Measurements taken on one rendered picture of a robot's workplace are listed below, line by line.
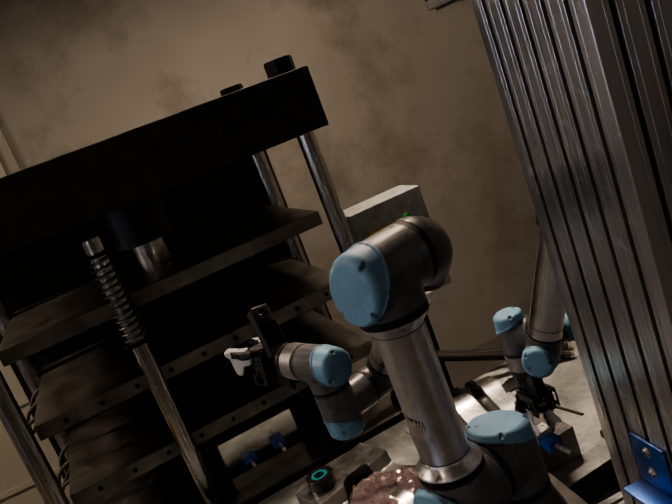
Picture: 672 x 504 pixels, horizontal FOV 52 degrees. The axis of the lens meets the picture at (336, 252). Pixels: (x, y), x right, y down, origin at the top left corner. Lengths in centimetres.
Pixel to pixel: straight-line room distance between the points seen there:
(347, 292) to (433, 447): 30
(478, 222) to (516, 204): 29
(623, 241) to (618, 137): 15
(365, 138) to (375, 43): 56
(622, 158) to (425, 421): 52
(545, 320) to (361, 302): 61
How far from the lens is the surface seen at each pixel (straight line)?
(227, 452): 243
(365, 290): 102
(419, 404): 113
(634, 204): 90
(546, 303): 153
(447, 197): 444
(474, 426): 131
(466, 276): 456
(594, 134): 91
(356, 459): 208
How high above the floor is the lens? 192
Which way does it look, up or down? 13 degrees down
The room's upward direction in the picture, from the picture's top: 21 degrees counter-clockwise
